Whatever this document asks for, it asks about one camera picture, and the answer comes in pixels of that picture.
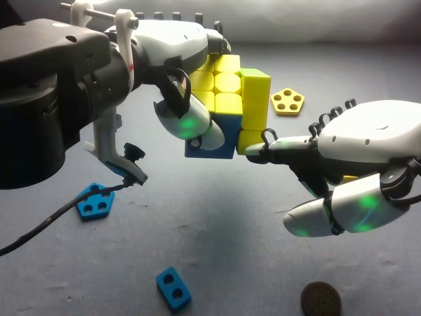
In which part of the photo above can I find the blue pentagon block with holes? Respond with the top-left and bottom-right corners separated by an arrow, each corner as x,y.
75,182 -> 116,222

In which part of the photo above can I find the white backdrop sheet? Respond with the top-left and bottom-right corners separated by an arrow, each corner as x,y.
88,0 -> 421,43

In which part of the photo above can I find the red yellow puzzle cube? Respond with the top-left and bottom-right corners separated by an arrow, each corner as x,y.
184,54 -> 272,159

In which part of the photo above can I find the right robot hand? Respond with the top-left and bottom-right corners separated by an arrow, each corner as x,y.
245,97 -> 421,238

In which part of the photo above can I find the dark chocolate sandwich cookie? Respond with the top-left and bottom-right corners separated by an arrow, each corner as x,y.
301,281 -> 342,316

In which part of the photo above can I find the yellow pentagon block with holes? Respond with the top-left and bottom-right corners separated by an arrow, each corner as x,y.
270,87 -> 306,117

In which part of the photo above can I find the blue two-hole block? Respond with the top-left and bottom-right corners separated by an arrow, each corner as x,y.
155,266 -> 192,313

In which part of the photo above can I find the grey table cloth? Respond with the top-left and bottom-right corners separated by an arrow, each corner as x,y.
0,39 -> 421,316

